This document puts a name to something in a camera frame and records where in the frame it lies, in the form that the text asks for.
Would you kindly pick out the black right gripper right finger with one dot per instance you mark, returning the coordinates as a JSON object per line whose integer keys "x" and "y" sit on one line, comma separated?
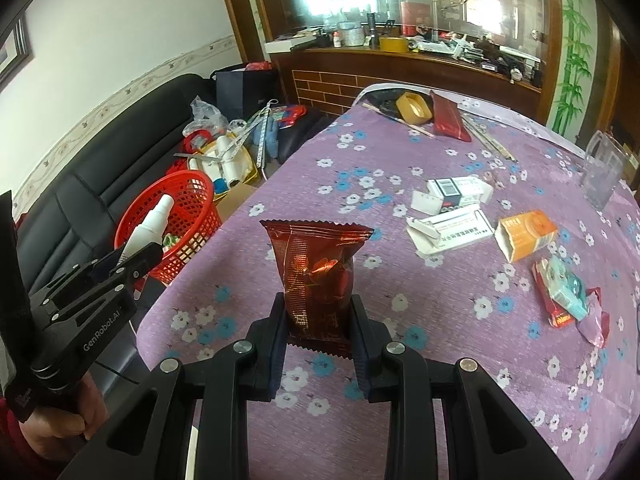
{"x": 446, "y": 419}

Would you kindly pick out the clear plastic bag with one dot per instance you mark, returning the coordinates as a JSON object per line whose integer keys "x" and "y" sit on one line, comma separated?
{"x": 207, "y": 117}

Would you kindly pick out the red plastic mesh basket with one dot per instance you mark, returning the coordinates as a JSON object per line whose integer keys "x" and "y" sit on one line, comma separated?
{"x": 193, "y": 218}

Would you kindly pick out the dark blue paper bag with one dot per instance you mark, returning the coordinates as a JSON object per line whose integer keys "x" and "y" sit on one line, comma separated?
{"x": 241, "y": 92}

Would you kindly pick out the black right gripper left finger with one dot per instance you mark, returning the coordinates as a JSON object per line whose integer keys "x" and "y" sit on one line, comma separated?
{"x": 148, "y": 436}

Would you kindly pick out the white spray bottle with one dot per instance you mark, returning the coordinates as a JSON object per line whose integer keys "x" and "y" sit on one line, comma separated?
{"x": 150, "y": 230}

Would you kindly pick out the red wrapper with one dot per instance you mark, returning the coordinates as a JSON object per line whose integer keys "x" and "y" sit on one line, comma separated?
{"x": 596, "y": 325}

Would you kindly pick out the yellow basin with rolls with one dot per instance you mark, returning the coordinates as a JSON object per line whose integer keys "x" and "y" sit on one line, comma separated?
{"x": 226, "y": 162}

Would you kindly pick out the teal cartoon tissue pack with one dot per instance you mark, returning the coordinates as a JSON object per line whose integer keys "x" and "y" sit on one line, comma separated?
{"x": 566, "y": 288}

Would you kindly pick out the torn red carton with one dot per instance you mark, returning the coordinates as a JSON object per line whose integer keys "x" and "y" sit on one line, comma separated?
{"x": 558, "y": 317}

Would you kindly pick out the yellow tape roll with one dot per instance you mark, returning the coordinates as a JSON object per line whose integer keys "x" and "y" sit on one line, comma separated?
{"x": 413, "y": 109}

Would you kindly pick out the blue cloth bundle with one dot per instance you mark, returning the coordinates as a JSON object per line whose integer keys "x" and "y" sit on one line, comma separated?
{"x": 270, "y": 129}

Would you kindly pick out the purple floral tablecloth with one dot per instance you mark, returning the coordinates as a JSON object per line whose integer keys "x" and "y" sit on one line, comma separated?
{"x": 468, "y": 302}

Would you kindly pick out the person's left hand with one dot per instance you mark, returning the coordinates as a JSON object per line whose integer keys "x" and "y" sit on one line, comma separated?
{"x": 54, "y": 434}

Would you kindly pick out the shiny red snack bag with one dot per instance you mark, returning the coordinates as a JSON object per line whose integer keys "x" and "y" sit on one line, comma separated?
{"x": 314, "y": 260}

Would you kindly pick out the wooden counter cabinet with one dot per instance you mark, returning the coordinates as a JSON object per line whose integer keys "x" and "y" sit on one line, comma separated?
{"x": 330, "y": 79}

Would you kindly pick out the long white medicine box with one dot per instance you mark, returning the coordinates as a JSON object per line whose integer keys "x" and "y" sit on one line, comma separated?
{"x": 453, "y": 229}

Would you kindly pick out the black leather sofa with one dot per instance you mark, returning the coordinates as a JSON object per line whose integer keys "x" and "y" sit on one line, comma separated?
{"x": 76, "y": 217}

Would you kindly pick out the small white barcode box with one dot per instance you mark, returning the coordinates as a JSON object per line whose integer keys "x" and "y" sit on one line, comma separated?
{"x": 445, "y": 194}

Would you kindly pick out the framed wall picture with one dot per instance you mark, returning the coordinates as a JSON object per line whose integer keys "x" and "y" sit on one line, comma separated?
{"x": 16, "y": 52}

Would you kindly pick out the orange small box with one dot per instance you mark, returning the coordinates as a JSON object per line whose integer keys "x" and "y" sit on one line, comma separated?
{"x": 521, "y": 235}

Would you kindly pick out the clear glass cup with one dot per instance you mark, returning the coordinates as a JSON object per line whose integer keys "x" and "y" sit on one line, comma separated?
{"x": 604, "y": 164}

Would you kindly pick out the dark red pouch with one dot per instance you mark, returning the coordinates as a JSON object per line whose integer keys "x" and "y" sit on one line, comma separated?
{"x": 447, "y": 120}

